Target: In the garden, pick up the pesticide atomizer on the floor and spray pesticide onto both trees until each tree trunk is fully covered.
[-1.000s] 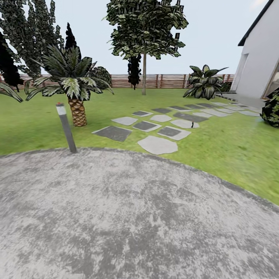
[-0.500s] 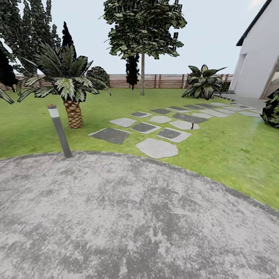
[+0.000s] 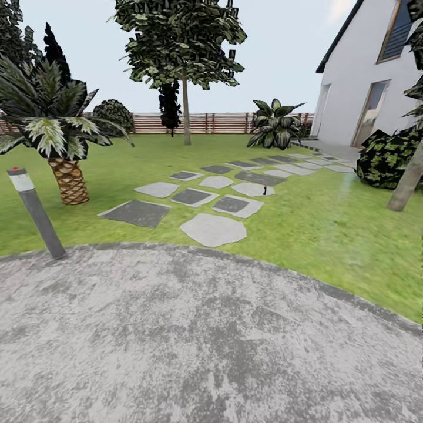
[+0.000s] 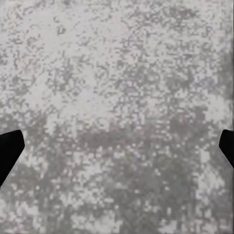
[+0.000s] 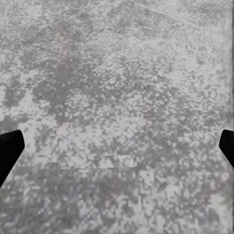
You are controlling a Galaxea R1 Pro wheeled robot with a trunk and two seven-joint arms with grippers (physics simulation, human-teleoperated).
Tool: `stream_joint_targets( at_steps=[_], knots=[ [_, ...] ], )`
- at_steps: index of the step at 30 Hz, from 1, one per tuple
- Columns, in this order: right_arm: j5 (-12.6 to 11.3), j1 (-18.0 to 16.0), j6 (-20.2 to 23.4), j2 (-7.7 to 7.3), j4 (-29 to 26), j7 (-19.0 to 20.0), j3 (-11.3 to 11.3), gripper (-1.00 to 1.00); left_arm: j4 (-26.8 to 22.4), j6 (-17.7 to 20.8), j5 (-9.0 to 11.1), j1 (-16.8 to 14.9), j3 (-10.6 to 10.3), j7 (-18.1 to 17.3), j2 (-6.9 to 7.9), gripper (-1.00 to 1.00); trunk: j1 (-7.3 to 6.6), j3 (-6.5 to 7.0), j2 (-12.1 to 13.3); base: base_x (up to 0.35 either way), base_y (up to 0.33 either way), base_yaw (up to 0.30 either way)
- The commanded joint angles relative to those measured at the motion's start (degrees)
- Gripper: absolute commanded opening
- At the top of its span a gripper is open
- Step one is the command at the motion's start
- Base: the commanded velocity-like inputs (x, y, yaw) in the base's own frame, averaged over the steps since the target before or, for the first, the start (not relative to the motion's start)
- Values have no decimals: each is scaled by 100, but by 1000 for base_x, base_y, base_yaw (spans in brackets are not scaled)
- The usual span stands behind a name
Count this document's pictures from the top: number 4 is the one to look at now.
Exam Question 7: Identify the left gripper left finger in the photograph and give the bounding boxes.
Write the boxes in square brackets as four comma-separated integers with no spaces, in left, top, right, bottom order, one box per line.
[0,130,25,187]

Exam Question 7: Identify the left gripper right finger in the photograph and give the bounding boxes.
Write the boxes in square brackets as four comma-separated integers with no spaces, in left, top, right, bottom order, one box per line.
[219,129,234,168]

